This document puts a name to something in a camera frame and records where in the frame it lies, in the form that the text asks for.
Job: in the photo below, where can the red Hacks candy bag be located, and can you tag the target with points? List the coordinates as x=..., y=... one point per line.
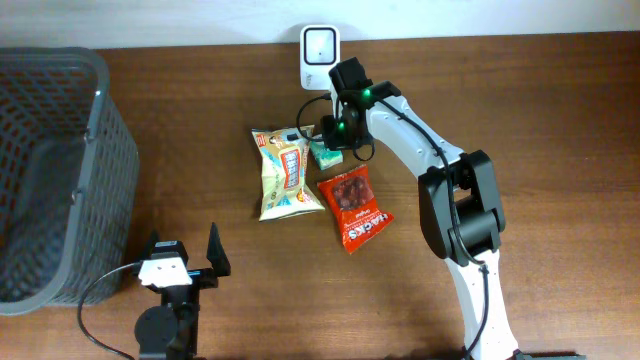
x=352, y=201

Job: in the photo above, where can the beige snack chip bag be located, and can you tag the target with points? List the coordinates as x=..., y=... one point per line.
x=285, y=192

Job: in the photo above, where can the white barcode scanner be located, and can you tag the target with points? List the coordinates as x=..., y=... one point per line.
x=319, y=53

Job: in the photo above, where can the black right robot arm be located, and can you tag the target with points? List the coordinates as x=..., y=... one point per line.
x=460, y=209

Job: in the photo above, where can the grey plastic mesh basket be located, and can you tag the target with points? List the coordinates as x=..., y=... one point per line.
x=69, y=169

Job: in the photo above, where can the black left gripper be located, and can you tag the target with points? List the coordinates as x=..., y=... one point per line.
x=206, y=278

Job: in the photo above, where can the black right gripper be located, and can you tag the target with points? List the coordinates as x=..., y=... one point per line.
x=334, y=137

